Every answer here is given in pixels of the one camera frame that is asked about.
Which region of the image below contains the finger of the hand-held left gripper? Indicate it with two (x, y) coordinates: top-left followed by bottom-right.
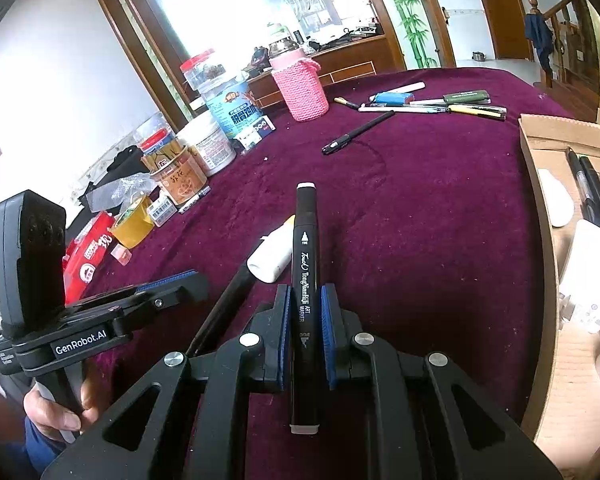
(132, 269), (199, 293)
(112, 276), (211, 333)

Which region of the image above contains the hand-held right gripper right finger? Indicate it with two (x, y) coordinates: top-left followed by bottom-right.
(320, 282), (563, 480)

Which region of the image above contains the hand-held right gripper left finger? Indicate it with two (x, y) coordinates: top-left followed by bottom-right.
(40, 284), (293, 480)

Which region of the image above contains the cardboard box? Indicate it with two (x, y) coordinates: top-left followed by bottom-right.
(517, 114), (600, 480)

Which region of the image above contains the white power adapter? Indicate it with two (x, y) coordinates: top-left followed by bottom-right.
(557, 220), (600, 333)

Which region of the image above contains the person's left hand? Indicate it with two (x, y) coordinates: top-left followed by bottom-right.
(22, 387), (86, 445)

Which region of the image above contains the red plastic packet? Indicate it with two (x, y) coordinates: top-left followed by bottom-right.
(62, 211), (118, 306)

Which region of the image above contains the yellow packing tape roll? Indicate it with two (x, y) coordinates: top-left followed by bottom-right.
(111, 196), (155, 249)

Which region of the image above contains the small white barcode box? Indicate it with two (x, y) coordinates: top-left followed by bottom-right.
(147, 195), (177, 226)

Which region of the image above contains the small white bottle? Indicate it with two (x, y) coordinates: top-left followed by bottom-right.
(246, 215), (297, 283)

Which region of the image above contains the brown paper can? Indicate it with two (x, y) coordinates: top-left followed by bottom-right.
(149, 152), (204, 207)

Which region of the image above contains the bubble wrap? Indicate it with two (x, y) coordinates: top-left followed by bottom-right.
(82, 172), (158, 211)

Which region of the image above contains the black bag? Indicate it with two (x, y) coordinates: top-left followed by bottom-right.
(105, 145), (146, 176)

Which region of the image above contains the red-lid jar of wooden sticks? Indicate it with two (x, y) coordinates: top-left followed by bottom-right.
(139, 129), (187, 173)

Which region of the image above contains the white plastic jar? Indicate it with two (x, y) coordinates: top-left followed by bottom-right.
(177, 110), (237, 177)

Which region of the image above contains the blue and white small box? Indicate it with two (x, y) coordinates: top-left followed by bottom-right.
(234, 115), (277, 147)

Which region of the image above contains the clear jar with blue label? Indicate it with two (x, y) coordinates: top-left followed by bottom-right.
(200, 72), (265, 141)

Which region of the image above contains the clear jar with red lid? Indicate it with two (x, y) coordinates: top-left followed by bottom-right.
(180, 49), (231, 96)

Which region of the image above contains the bottle with pink knitted sleeve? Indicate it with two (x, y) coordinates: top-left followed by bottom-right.
(267, 22), (330, 122)

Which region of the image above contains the long white pen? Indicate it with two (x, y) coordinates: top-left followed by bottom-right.
(357, 104), (451, 114)

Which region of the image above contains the white marker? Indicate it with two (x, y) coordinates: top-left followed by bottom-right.
(387, 81), (427, 97)

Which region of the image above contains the wooden sideboard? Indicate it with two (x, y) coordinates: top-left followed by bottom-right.
(247, 35), (406, 106)

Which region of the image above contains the green utility knife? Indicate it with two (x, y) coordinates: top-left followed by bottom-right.
(442, 90), (492, 106)

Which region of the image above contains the black gel pen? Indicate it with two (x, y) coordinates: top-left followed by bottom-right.
(566, 147), (598, 221)
(579, 156), (600, 238)

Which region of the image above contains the dark blue jacket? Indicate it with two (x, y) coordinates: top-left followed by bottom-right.
(524, 12), (555, 73)

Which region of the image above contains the wooden door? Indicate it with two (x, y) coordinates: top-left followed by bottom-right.
(467, 0), (523, 61)

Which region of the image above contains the wooden staircase railing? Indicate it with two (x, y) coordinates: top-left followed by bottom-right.
(527, 0), (600, 106)

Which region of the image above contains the bamboo wall painting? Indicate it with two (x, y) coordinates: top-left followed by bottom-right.
(372, 0), (438, 68)

